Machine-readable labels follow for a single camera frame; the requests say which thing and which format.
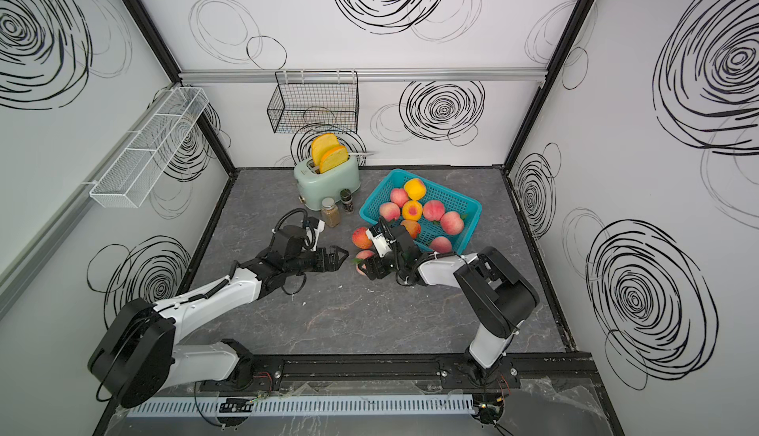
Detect orange yellow peach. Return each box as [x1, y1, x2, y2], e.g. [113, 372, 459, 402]
[401, 220, 421, 240]

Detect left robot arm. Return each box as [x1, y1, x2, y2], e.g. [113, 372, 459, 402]
[87, 226, 349, 408]

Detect mint green toaster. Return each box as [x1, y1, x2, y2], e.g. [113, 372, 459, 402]
[294, 157, 361, 212]

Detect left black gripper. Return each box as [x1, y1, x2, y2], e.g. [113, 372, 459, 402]
[285, 245, 349, 278]

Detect front yellow toast slice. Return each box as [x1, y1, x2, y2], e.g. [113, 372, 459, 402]
[319, 145, 350, 174]

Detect yellow peach red spot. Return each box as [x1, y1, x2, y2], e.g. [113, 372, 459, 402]
[403, 178, 427, 202]

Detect rear yellow toast slice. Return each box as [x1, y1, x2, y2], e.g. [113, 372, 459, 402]
[312, 133, 340, 167]

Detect white slotted cable duct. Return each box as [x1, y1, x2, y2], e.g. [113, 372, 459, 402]
[126, 394, 476, 419]

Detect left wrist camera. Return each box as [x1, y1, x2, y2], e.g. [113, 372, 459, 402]
[302, 216, 325, 251]

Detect white mesh wall shelf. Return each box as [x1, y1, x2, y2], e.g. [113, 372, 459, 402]
[89, 86, 210, 208]

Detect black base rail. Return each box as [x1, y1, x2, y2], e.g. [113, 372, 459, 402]
[200, 352, 602, 394]

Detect black lid spice bottle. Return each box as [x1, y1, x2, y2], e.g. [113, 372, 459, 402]
[340, 189, 354, 214]

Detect orange red wrinkled peach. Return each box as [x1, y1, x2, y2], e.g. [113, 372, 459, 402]
[351, 226, 374, 250]

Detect pink peach with leaf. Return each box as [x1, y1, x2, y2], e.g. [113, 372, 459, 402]
[353, 249, 375, 276]

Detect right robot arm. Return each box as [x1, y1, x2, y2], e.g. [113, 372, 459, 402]
[358, 220, 540, 384]

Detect silver lid spice jar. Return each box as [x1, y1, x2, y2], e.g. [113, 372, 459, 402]
[321, 197, 341, 228]

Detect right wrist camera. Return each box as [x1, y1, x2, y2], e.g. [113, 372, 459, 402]
[366, 224, 391, 257]

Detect aluminium wall rail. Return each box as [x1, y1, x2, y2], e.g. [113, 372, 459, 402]
[179, 68, 548, 84]

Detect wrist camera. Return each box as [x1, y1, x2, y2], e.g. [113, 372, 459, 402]
[366, 224, 391, 257]
[302, 216, 325, 251]

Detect yellow toast slice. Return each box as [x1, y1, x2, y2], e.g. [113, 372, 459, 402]
[319, 145, 350, 174]
[312, 133, 340, 167]

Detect teal plastic basket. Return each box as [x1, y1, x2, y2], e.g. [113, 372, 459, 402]
[360, 169, 482, 254]

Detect black wire wall basket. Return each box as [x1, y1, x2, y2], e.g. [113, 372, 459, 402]
[266, 70, 360, 134]

